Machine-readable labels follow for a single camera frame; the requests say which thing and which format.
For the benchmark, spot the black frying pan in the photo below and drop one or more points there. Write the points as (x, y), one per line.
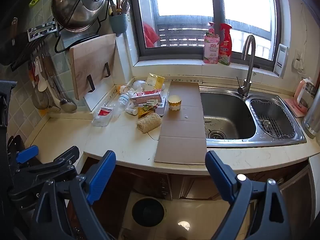
(7, 45)

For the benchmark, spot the white rice spoon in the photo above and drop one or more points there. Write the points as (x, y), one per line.
(42, 85)

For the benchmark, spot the stainless steel wok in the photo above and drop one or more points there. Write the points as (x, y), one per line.
(65, 7)

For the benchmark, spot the pink dish soap bottle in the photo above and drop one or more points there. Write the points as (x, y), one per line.
(211, 48)

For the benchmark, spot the small white bottle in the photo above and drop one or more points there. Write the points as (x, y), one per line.
(130, 110)

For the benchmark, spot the red cloth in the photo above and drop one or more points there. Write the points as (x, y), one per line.
(150, 36)

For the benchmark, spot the black cutting board stand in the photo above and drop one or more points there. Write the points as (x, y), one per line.
(91, 85)

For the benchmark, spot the pink carton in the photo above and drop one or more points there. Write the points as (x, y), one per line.
(147, 96)

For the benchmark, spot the mesh strainer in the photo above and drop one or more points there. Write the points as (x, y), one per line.
(40, 100)

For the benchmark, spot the black trash bin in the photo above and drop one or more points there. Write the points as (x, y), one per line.
(148, 211)

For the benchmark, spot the steel faucet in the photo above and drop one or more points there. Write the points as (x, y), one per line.
(247, 80)

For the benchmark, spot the pink mat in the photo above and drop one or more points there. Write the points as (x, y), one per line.
(293, 108)

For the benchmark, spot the white cardboard box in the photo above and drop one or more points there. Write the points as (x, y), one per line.
(161, 107)

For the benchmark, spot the steel appliance front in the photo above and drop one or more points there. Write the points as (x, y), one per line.
(297, 200)

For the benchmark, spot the stainless steel sink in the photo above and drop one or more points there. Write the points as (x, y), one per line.
(230, 110)

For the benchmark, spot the steel kettle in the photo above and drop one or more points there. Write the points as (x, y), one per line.
(312, 122)

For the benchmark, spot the window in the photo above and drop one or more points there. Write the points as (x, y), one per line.
(217, 5)

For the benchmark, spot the yellow white paper cup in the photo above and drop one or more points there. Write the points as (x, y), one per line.
(174, 105)

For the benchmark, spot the blue-grey utensil holder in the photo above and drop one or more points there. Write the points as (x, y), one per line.
(119, 25)

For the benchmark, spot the yellow snack bag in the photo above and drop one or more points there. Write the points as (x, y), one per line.
(155, 82)

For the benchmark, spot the wooden cutting board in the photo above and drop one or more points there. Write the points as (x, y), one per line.
(92, 62)

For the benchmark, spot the steel ladle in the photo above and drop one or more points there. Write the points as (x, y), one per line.
(68, 106)

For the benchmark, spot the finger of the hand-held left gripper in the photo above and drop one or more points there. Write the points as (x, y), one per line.
(65, 156)
(27, 154)

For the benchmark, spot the pink pitcher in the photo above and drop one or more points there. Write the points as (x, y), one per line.
(300, 92)

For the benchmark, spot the clear bottle with red label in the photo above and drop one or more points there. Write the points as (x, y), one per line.
(105, 112)

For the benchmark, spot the green yellow packet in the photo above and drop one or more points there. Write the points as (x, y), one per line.
(146, 110)

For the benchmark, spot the metal hook rack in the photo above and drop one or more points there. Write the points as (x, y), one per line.
(41, 31)

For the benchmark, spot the white wall socket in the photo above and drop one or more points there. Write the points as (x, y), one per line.
(297, 63)

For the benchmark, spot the steel pot lid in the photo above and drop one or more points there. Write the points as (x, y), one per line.
(92, 3)

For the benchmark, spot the red spray bottle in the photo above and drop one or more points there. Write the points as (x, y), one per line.
(225, 50)

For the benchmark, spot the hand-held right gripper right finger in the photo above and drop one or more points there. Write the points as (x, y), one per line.
(220, 177)

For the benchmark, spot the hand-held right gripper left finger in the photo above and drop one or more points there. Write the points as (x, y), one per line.
(102, 177)

